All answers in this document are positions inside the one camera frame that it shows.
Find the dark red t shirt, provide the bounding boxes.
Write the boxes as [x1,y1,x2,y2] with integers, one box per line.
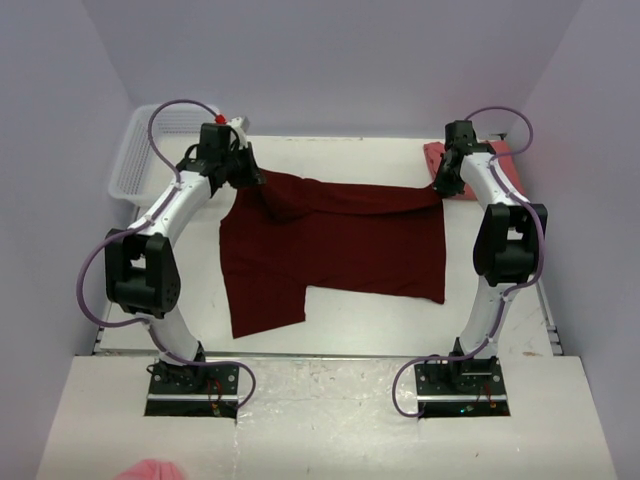
[219,171,446,338]

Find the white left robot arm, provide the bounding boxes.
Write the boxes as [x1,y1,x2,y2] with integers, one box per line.
[104,117,266,365]

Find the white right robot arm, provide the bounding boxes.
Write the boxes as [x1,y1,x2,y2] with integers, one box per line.
[433,120,547,361]

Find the folded pink t shirt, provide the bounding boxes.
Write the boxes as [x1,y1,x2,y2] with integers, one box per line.
[423,141,525,201]

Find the white plastic basket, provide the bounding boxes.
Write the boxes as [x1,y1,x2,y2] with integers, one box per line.
[108,104,214,208]

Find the pink cloth at bottom edge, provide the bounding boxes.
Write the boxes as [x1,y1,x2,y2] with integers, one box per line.
[114,459,186,480]

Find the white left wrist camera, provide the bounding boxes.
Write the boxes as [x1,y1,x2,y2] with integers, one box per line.
[227,116,250,145]

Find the aluminium table edge rail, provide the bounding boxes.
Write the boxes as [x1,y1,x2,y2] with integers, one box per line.
[536,281,564,356]

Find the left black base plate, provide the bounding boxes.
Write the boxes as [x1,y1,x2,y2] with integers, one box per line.
[144,361,239,419]

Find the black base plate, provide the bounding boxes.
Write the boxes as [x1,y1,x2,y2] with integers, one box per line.
[144,361,239,419]
[414,357,510,418]

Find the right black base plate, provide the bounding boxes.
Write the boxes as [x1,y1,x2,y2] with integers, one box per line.
[414,357,510,418]

